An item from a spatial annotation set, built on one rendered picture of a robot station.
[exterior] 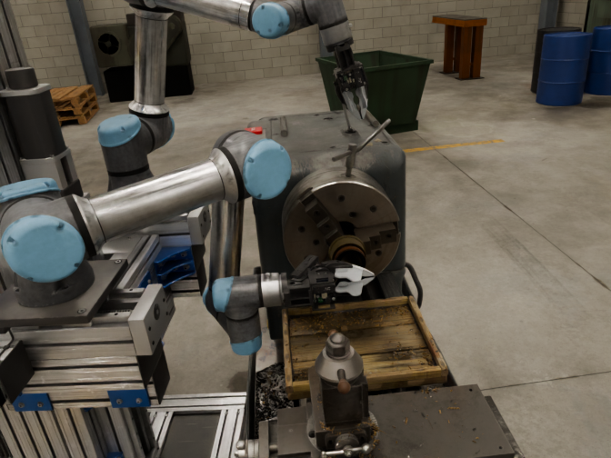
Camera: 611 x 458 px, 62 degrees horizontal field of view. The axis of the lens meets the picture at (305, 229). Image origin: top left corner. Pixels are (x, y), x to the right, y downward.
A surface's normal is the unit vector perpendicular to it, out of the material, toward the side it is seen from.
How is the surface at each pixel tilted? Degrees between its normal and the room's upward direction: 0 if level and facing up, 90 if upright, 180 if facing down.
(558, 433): 0
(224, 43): 90
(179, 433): 0
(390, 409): 0
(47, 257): 91
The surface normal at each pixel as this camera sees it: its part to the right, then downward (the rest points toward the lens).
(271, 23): -0.26, 0.44
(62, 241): 0.41, 0.37
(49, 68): 0.11, 0.42
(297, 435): -0.07, -0.90
